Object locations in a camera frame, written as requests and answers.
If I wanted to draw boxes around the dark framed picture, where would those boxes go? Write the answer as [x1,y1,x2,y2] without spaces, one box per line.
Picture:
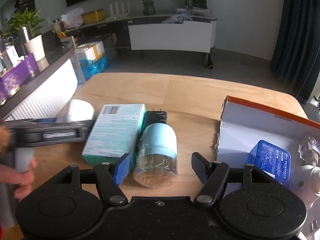
[185,0,207,9]

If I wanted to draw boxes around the orange-rimmed white cardboard tray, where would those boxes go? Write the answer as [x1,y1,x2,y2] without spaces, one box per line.
[216,96,319,170]

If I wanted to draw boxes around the white and black TV cabinet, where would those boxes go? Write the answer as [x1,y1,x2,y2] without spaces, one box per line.
[66,14,217,69]

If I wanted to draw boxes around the person's left hand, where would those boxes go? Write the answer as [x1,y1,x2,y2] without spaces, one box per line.
[1,126,37,201]

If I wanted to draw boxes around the white smart plug device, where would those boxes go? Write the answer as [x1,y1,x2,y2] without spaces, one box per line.
[289,165,319,210]

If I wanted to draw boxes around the blue-capped toothpick jar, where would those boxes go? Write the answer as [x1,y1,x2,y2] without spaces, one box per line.
[133,123,178,188]

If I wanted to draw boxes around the white and yellow cardboard box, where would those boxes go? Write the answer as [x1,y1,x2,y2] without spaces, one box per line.
[75,41,105,61]

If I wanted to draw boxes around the white router with antennas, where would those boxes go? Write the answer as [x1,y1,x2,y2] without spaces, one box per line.
[106,0,131,20]

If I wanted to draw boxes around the dark green curtain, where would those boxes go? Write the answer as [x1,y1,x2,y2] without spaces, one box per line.
[270,0,319,103]

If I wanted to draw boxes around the white box with charger picture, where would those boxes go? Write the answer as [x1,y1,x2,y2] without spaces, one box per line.
[56,99,94,123]

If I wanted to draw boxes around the green plant in white pot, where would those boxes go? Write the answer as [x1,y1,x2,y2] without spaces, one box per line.
[4,8,45,62]

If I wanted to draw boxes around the purple box on counter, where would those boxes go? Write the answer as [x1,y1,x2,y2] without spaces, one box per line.
[1,54,39,103]

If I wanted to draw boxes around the black power adapter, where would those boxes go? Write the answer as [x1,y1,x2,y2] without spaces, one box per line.
[142,111,168,132]

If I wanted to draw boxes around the teal and white carton box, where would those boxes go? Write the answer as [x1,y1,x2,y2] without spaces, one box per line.
[82,104,145,166]

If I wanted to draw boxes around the yellow tin box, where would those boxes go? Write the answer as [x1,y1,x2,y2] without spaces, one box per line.
[82,9,104,25]

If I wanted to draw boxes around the white plastic bag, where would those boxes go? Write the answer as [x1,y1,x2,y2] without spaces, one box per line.
[61,7,84,29]

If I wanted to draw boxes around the white ribbed side cabinet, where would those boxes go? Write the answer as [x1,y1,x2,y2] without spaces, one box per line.
[1,46,78,121]

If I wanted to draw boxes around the clear and white faucet filter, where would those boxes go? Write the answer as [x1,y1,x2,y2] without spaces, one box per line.
[298,136,319,167]

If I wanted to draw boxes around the blue plastic bag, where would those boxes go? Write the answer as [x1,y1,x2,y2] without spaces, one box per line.
[79,55,109,81]

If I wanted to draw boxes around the white charger cube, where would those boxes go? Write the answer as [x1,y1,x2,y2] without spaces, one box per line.
[298,219,320,240]

